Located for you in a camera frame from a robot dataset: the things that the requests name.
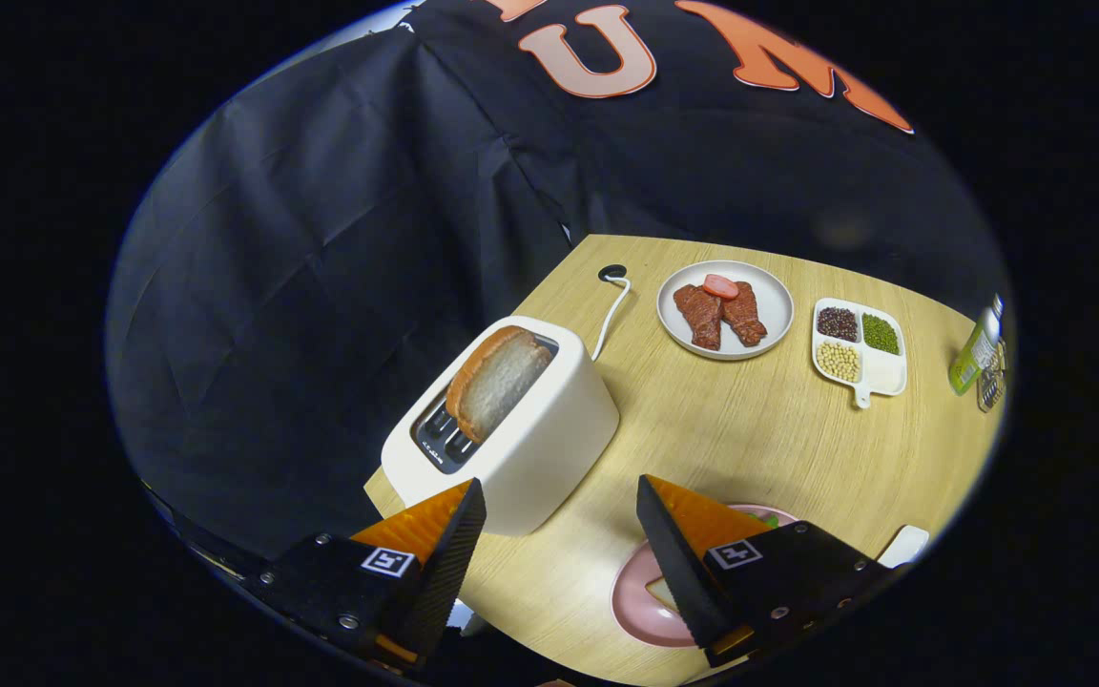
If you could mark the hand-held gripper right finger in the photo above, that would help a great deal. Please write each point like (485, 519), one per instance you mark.
(678, 572)

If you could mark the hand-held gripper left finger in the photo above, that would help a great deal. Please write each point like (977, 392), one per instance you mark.
(445, 572)

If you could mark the toasted bread slice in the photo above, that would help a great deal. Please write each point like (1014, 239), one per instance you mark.
(497, 382)

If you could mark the white bread slice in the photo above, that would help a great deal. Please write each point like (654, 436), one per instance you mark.
(664, 595)

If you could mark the pink plate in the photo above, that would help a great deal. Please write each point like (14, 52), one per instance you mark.
(635, 592)

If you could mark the white toaster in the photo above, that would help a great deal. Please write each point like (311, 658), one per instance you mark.
(549, 439)

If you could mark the white square plate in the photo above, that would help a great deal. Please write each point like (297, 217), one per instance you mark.
(904, 547)

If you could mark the brown meat piece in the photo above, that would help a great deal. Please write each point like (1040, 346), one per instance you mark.
(699, 317)
(745, 317)

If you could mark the pile of soy beans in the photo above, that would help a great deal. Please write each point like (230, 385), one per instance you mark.
(838, 362)

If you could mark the round grey plate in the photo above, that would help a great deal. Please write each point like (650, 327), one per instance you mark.
(778, 305)

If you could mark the white divided dish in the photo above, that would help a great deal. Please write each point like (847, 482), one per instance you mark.
(883, 374)

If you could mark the pink sausage slice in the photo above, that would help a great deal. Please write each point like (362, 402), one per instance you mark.
(719, 286)

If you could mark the pile of red beans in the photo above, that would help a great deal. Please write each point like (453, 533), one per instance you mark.
(837, 323)

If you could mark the pile of green beans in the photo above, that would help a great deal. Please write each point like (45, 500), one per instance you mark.
(881, 334)

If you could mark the black backdrop cloth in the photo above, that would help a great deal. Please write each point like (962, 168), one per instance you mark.
(321, 239)

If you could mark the green drink bottle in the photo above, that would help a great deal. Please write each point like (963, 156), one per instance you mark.
(971, 358)

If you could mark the metal cutlery holder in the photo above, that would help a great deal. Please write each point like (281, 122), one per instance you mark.
(991, 386)

